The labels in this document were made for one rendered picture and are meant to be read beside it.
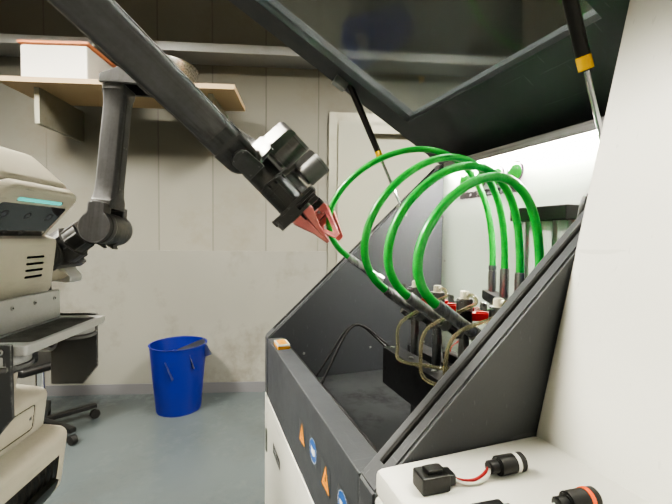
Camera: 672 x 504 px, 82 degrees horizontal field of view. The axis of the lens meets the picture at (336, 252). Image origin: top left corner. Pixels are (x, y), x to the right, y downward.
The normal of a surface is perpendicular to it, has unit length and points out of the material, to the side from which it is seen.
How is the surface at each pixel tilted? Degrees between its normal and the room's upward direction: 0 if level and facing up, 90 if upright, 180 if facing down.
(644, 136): 76
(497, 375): 90
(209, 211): 90
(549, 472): 0
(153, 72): 123
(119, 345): 90
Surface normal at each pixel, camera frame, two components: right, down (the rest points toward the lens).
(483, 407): 0.33, 0.04
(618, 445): -0.91, -0.23
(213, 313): 0.07, 0.04
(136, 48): 0.52, 0.57
